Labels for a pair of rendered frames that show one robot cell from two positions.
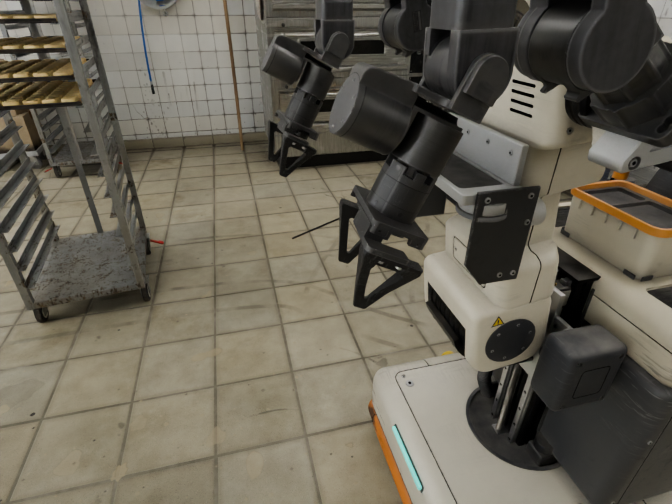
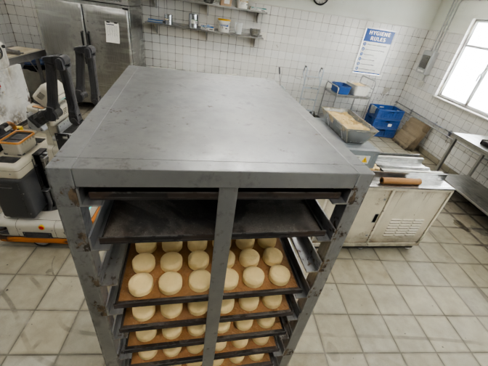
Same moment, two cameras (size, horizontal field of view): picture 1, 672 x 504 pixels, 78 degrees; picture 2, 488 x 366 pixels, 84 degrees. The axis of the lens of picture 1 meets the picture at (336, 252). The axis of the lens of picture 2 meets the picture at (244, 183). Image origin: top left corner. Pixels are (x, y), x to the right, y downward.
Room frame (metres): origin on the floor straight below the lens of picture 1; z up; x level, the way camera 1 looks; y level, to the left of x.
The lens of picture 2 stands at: (2.45, 1.41, 2.02)
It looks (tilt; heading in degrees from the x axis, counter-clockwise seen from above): 33 degrees down; 186
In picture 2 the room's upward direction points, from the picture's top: 9 degrees clockwise
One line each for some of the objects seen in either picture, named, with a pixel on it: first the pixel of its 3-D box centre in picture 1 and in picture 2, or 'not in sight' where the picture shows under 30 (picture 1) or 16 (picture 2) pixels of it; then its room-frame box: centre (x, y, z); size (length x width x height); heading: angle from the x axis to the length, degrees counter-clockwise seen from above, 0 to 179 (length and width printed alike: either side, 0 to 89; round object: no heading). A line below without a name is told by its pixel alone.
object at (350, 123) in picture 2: not in sight; (346, 122); (-0.02, 1.98, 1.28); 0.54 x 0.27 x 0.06; 18
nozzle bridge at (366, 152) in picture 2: not in sight; (337, 149); (-0.03, 1.98, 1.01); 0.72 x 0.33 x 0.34; 18
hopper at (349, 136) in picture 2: not in sight; (345, 125); (-0.03, 1.98, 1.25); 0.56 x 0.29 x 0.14; 18
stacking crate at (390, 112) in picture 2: not in sight; (385, 112); (-3.86, 3.58, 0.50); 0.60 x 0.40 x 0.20; 107
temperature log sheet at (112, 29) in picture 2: not in sight; (112, 32); (-2.15, -1.58, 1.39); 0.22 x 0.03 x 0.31; 104
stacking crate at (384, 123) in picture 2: not in sight; (381, 120); (-3.86, 3.58, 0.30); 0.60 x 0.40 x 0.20; 104
